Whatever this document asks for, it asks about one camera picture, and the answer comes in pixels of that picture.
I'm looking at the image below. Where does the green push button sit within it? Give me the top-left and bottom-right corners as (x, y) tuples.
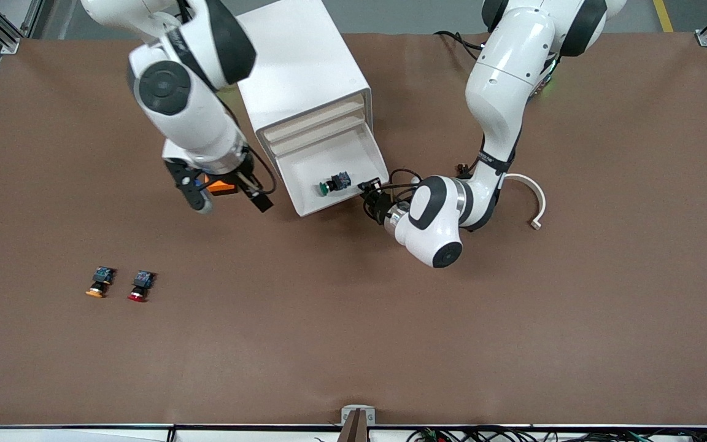
(320, 172), (352, 197)

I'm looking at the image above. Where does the red push button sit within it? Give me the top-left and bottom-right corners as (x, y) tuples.
(127, 271), (156, 303)

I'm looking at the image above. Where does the orange push button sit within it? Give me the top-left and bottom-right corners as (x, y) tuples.
(85, 266), (115, 299)

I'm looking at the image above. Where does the orange box with hole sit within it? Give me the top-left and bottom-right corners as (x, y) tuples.
(203, 174), (239, 196)

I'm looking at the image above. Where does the white half-ring clamp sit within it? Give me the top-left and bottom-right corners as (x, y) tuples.
(504, 174), (546, 230)

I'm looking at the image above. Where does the black base cable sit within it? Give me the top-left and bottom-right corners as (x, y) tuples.
(433, 29), (483, 60)

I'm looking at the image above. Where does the grey metal bracket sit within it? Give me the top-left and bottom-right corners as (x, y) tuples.
(341, 405), (376, 425)

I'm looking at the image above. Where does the white table edge rail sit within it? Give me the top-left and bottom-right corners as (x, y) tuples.
(0, 424), (707, 442)

